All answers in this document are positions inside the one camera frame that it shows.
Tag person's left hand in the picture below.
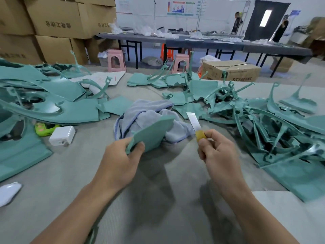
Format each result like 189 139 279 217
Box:
94 137 146 196

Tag person's right hand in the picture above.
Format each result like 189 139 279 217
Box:
197 129 250 199

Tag yellow-handled deburring knife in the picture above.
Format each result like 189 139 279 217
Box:
186 111 207 141

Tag single green plastic part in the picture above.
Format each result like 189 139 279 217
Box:
86 115 176 244

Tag grey-blue wiping cloth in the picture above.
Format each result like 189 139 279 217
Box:
114 99 195 145

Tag brown cardboard box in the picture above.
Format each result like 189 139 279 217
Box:
199 59 262 82

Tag pile of green plastic parts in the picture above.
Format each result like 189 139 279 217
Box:
0 49 325 202

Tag stack of brown cardboard boxes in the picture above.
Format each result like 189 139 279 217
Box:
0 0 117 65

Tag person's left forearm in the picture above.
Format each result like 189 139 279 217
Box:
31 183 123 244

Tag person's right forearm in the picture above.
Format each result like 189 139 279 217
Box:
226 185 300 244

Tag white power adapter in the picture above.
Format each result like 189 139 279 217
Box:
49 126 76 146

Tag green and yellow gadget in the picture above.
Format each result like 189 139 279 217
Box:
35 122 61 137

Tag white paper sheet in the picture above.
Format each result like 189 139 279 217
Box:
71 70 126 95

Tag white foam sheet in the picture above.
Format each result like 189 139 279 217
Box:
252 190 325 244

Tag pink plastic stool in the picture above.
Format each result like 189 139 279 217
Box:
106 49 127 73
173 53 190 74

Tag white oval plastic piece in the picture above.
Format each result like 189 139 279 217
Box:
0 181 23 207

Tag long grey work table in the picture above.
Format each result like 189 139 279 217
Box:
95 32 313 77

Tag orange object under table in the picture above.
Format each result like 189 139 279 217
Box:
160 44 174 61

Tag heap of clear plastic bags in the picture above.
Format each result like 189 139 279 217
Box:
108 23 179 40

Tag dark door with window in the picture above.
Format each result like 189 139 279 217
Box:
244 0 291 41

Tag colourful wall poster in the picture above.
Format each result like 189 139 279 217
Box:
167 0 196 17

